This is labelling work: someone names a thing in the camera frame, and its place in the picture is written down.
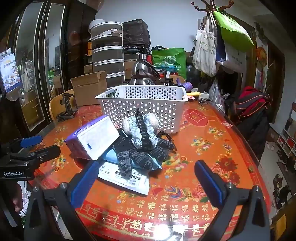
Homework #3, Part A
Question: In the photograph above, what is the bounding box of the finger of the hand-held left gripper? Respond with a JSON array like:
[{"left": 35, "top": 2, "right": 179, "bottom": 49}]
[
  {"left": 20, "top": 136, "right": 43, "bottom": 148},
  {"left": 10, "top": 145, "right": 61, "bottom": 171}
]

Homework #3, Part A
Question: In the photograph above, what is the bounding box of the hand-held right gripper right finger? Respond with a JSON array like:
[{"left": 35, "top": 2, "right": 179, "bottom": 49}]
[{"left": 194, "top": 160, "right": 271, "bottom": 241}]

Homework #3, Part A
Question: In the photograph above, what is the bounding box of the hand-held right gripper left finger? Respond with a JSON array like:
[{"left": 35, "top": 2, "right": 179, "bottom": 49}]
[{"left": 24, "top": 160, "right": 102, "bottom": 241}]

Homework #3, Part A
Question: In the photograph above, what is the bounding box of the purple and white tissue pack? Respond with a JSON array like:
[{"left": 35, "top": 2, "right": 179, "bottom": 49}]
[{"left": 65, "top": 115, "right": 120, "bottom": 161}]

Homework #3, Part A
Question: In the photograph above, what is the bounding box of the dark grey knit glove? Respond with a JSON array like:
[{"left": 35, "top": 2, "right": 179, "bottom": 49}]
[
  {"left": 112, "top": 133, "right": 155, "bottom": 174},
  {"left": 148, "top": 137, "right": 177, "bottom": 170}
]

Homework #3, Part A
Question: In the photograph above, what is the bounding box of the grey striped cloth bundle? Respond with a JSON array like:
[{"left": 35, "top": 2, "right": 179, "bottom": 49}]
[{"left": 122, "top": 113, "right": 162, "bottom": 149}]

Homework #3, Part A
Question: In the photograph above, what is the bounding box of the black hair claw clip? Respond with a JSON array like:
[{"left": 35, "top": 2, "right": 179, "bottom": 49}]
[{"left": 135, "top": 108, "right": 153, "bottom": 149}]

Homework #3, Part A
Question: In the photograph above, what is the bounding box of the white perforated plastic basket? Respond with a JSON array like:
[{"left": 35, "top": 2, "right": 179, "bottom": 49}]
[{"left": 95, "top": 85, "right": 189, "bottom": 134}]

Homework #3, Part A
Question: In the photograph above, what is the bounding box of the person's left hand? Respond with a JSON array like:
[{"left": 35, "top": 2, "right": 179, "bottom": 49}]
[{"left": 11, "top": 183, "right": 25, "bottom": 212}]

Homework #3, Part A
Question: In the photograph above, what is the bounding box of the white labelled flat packet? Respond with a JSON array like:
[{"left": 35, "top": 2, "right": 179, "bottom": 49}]
[{"left": 97, "top": 162, "right": 150, "bottom": 195}]

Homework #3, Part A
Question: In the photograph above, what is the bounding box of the wooden chair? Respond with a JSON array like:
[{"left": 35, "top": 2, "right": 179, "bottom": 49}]
[{"left": 48, "top": 94, "right": 78, "bottom": 122}]

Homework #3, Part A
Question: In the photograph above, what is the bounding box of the black metal clamp stand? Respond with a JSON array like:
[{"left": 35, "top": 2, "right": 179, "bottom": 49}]
[{"left": 57, "top": 93, "right": 78, "bottom": 122}]

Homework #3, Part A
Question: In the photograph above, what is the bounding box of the lit display screen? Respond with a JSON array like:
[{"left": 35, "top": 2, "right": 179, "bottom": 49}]
[{"left": 0, "top": 47, "right": 23, "bottom": 93}]

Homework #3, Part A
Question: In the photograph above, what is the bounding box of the dark mirrored cabinet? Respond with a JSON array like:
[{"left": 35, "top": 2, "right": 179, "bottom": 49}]
[{"left": 9, "top": 0, "right": 70, "bottom": 130}]

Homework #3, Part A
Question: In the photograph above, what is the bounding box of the open brown cardboard box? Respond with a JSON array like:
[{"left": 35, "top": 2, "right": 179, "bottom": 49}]
[{"left": 70, "top": 71, "right": 108, "bottom": 106}]

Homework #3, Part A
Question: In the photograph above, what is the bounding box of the clear plastic bag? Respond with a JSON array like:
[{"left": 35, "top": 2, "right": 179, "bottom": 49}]
[{"left": 208, "top": 79, "right": 225, "bottom": 110}]

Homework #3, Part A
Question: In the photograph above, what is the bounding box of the red and black jacket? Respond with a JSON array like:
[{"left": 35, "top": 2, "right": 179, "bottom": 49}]
[{"left": 225, "top": 86, "right": 272, "bottom": 127}]

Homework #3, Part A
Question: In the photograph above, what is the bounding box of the stacked grey drawer tower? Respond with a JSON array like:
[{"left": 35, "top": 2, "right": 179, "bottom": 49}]
[{"left": 88, "top": 20, "right": 125, "bottom": 88}]

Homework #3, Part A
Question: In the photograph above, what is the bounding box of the stainless steel gourd kettle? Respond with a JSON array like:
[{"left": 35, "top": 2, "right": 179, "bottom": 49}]
[{"left": 129, "top": 54, "right": 160, "bottom": 86}]

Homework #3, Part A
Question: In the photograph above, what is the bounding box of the white printed shopping bag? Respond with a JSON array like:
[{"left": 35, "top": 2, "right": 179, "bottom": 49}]
[{"left": 216, "top": 39, "right": 247, "bottom": 73}]

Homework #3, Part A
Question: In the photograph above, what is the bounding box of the green printed shopping bag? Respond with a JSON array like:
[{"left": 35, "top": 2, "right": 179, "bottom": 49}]
[{"left": 151, "top": 46, "right": 187, "bottom": 79}]

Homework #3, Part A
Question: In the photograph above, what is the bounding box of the beige canvas tote bag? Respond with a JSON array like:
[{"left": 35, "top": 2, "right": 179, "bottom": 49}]
[{"left": 192, "top": 16, "right": 219, "bottom": 77}]

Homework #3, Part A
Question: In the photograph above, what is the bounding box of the black wrapped bundle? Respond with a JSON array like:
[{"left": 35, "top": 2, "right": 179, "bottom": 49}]
[{"left": 122, "top": 19, "right": 151, "bottom": 55}]

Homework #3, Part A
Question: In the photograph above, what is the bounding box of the lime green fabric bag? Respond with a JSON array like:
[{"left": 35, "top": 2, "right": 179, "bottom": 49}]
[{"left": 213, "top": 7, "right": 255, "bottom": 52}]

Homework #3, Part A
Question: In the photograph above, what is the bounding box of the wooden coat rack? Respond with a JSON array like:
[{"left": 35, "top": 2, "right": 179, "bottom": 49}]
[{"left": 191, "top": 0, "right": 235, "bottom": 18}]

